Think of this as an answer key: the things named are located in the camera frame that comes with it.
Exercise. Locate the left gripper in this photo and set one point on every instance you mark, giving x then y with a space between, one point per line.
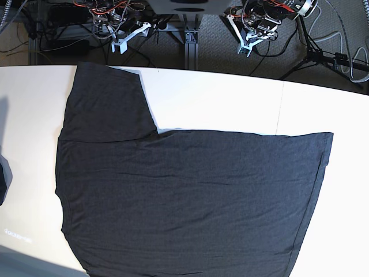
260 28

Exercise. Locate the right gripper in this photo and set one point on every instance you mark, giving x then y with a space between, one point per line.
125 25

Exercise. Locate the dark grey T-shirt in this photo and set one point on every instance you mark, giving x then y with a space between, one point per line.
182 203

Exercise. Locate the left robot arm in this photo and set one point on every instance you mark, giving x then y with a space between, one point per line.
277 10

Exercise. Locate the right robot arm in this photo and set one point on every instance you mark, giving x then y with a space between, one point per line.
102 10

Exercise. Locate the black tripod stand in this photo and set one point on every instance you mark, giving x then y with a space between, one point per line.
315 56

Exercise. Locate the black object at left edge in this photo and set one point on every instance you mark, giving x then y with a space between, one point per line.
6 178

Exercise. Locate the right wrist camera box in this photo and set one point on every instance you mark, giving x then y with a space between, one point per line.
121 47

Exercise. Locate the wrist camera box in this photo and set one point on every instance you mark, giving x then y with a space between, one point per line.
245 50
121 47

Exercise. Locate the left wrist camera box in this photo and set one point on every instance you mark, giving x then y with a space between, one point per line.
245 50

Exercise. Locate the aluminium frame post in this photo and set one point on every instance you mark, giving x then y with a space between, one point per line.
186 31

